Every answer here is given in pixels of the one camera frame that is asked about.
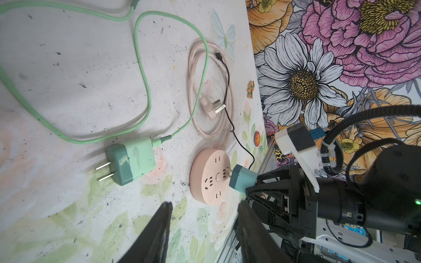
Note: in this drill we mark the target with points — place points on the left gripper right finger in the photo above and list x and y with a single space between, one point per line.
257 246

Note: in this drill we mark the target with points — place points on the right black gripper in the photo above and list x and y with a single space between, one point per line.
388 199

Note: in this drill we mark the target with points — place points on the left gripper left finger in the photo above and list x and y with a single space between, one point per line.
152 244

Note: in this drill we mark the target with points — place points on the teal charger plug dark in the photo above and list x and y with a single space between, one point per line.
241 178

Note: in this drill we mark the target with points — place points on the green charger plug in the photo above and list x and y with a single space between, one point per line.
129 160

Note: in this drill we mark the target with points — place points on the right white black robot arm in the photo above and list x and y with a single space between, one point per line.
361 173

